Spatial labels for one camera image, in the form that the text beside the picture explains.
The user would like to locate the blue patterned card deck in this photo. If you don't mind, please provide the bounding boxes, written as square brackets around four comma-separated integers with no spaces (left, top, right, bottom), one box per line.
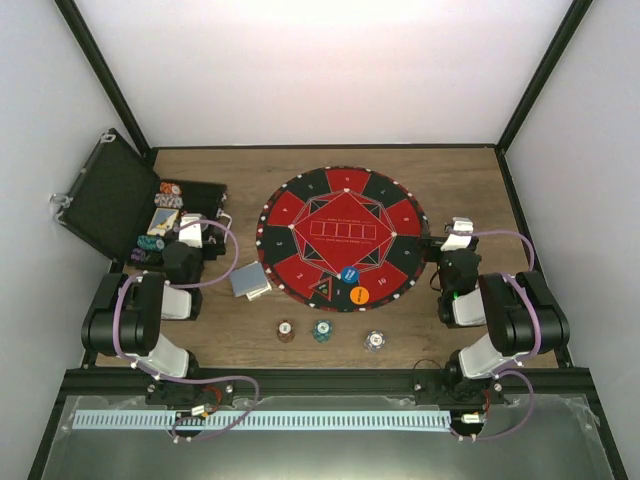
[229,261,269,297]

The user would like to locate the blue dealer button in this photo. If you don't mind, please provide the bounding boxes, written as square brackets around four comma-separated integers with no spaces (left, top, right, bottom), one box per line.
[340,266,360,284]

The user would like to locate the brown poker chip stack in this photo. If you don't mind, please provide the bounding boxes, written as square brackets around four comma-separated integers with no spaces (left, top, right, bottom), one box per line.
[277,320,295,343]

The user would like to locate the teal poker chip stack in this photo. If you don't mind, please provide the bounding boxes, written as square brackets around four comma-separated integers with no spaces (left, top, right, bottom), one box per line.
[313,320,332,343]

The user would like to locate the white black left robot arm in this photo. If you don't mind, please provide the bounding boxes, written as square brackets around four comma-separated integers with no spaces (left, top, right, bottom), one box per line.
[81,242,205,404]

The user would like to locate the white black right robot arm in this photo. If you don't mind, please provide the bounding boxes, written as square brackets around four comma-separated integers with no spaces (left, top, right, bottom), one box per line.
[437,249,570,403]

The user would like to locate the green chip stack in case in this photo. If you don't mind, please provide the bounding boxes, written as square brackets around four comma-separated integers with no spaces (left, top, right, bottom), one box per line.
[136,235,165,252]

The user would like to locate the purple chip stack in case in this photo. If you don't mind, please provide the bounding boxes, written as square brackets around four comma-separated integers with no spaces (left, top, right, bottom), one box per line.
[130,248,148,264]

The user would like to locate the card deck in case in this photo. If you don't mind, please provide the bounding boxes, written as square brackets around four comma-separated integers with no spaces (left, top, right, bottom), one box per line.
[147,207,180,236]

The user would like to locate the grey striped chips in case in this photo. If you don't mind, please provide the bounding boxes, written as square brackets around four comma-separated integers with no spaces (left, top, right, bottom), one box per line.
[154,193,184,209]

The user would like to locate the white playing card box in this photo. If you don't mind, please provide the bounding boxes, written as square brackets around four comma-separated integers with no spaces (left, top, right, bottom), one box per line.
[246,283,272,301]

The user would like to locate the orange chip stack in case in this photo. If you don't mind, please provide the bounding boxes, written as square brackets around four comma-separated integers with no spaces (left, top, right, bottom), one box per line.
[159,182,182,196]

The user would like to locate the black poker chip case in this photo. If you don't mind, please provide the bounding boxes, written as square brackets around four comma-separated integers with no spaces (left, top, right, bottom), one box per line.
[51,128,227,266]

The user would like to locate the orange round button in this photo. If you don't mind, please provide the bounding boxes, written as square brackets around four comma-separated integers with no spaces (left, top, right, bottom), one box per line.
[349,286,370,305]

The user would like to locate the blue white poker chip stack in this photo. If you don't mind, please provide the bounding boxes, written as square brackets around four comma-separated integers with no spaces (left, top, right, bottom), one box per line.
[364,330,386,352]

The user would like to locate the round red black poker mat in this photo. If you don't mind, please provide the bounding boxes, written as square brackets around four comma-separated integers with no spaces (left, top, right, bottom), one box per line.
[255,166,427,313]

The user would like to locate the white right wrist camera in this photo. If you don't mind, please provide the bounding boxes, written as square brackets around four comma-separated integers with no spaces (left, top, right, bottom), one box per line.
[440,217,474,252]

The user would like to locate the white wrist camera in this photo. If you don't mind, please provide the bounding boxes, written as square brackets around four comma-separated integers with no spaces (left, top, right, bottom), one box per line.
[440,217,474,252]
[178,214,206,248]

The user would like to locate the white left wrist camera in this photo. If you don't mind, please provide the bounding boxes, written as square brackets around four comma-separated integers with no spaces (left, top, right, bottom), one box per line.
[178,214,206,248]

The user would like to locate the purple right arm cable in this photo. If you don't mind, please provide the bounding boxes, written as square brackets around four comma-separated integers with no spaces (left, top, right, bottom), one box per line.
[449,229,543,443]

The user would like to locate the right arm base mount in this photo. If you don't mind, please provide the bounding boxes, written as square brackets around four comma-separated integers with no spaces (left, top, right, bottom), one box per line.
[411,358,503,408]

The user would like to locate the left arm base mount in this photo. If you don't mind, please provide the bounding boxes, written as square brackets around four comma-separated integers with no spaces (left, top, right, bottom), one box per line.
[145,380,235,409]

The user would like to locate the black aluminium frame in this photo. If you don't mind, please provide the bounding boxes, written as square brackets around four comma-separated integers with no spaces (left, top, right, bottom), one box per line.
[28,0,627,480]

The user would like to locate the light blue slotted cable duct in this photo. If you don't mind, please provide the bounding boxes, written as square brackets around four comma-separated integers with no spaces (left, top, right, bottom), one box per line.
[72,410,451,432]

